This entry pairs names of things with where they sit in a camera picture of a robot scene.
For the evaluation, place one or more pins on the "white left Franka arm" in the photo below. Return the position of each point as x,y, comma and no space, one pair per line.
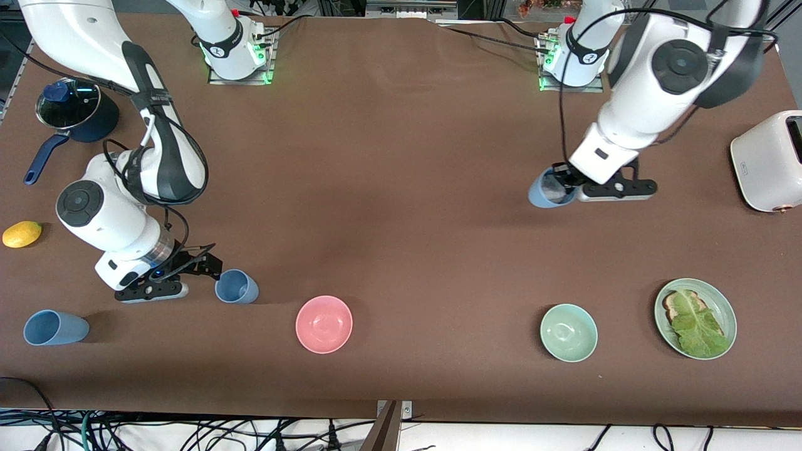
645,94

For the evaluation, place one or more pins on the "white paper ball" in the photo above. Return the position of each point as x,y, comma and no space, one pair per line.
554,189

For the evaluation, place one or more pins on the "white toaster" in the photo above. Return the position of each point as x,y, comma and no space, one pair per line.
764,163

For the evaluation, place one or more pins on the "glass saucepan lid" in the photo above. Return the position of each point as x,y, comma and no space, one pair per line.
66,106

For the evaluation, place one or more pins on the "dark blue saucepan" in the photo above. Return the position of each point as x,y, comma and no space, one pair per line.
100,125

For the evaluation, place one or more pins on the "blue cup holding paper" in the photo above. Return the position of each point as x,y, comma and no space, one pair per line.
539,199

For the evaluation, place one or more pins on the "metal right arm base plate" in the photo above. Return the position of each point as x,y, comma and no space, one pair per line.
269,62

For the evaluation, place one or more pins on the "pink bowl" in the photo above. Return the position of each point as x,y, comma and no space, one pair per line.
324,324

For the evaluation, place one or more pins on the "green lettuce leaf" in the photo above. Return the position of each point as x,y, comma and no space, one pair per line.
698,329

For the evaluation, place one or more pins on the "light green bowl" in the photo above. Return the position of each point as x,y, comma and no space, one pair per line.
568,333

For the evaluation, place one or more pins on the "metal table edge bracket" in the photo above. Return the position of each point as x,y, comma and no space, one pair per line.
407,410

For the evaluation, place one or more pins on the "brown bread slice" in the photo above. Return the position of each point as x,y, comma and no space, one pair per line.
671,307

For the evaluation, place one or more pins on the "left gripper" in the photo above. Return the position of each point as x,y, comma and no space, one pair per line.
562,175

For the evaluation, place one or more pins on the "aluminium frame rail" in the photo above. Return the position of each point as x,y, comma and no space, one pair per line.
791,9

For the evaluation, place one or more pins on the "grey metal profile post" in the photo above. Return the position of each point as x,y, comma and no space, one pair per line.
382,435

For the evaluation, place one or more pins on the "light green plate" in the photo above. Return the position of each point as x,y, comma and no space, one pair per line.
723,307

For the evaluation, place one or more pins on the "yellow lemon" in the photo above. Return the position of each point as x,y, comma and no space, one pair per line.
22,234

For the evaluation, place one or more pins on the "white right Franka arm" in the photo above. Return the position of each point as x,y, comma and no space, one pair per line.
113,219

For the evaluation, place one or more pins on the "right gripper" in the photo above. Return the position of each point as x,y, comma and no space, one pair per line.
186,262

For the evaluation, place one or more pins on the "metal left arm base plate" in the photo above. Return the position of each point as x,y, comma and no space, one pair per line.
548,81

